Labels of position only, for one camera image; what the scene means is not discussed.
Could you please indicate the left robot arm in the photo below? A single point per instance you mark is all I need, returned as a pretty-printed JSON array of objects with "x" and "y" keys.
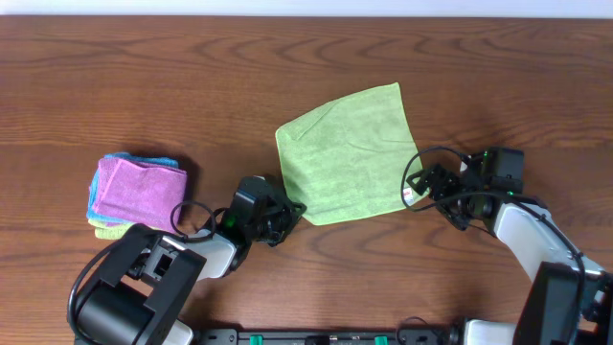
[{"x": 134, "y": 289}]

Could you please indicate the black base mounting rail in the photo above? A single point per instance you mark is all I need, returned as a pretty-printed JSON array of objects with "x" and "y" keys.
[{"x": 415, "y": 335}]

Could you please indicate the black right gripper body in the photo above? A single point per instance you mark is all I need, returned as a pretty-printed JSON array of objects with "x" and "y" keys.
[{"x": 463, "y": 190}]

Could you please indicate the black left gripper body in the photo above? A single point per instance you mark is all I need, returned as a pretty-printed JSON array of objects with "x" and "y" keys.
[{"x": 285, "y": 219}]

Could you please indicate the green microfiber cloth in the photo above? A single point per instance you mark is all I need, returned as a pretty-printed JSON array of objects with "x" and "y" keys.
[{"x": 344, "y": 159}]

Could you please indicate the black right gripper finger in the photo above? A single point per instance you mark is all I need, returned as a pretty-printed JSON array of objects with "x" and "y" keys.
[
  {"x": 455, "y": 214},
  {"x": 434, "y": 181}
]

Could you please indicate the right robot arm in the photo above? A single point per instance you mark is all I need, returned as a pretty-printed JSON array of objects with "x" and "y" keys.
[{"x": 570, "y": 300}]

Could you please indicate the light green folded cloth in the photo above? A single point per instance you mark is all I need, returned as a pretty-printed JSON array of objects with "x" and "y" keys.
[{"x": 109, "y": 230}]

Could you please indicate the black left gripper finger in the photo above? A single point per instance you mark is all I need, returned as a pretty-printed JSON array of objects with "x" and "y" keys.
[
  {"x": 278, "y": 233},
  {"x": 295, "y": 210}
]

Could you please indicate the purple folded cloth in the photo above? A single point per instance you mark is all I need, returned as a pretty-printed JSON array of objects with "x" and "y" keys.
[{"x": 140, "y": 192}]

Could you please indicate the blue folded cloth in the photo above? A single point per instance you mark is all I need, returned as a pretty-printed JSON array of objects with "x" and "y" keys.
[{"x": 94, "y": 186}]

